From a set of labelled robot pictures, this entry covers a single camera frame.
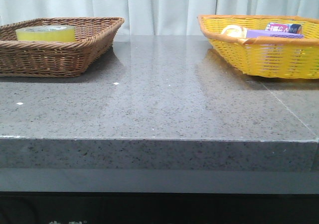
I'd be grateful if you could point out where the yellow tape roll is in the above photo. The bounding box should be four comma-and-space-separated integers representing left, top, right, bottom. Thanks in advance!
15, 24, 76, 42

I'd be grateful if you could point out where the brown wicker basket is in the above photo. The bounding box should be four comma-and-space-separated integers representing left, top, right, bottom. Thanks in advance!
0, 17, 125, 78

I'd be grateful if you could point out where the pink labelled can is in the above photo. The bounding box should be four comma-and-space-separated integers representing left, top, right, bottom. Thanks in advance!
265, 22, 302, 34

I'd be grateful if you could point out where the white curtain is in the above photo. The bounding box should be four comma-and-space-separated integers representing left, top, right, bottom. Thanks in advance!
0, 0, 319, 35

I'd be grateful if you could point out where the purple foam cube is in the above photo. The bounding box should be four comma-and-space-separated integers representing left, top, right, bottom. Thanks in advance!
246, 29, 304, 39

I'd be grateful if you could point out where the yellow woven basket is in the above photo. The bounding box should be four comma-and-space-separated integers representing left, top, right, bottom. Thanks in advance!
197, 15, 319, 79

